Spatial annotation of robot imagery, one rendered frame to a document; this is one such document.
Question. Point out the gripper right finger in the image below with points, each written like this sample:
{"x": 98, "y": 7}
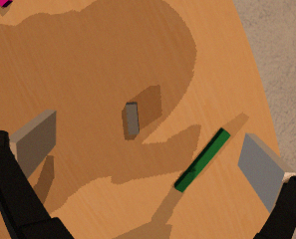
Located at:
{"x": 274, "y": 181}

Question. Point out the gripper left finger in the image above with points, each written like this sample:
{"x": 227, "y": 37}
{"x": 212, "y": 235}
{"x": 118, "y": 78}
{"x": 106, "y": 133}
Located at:
{"x": 23, "y": 213}

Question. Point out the grey rod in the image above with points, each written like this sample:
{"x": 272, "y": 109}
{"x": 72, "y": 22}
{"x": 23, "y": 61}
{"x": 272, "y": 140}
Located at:
{"x": 133, "y": 118}

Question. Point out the green rod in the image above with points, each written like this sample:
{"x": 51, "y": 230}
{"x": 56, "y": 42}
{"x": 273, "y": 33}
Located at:
{"x": 202, "y": 160}

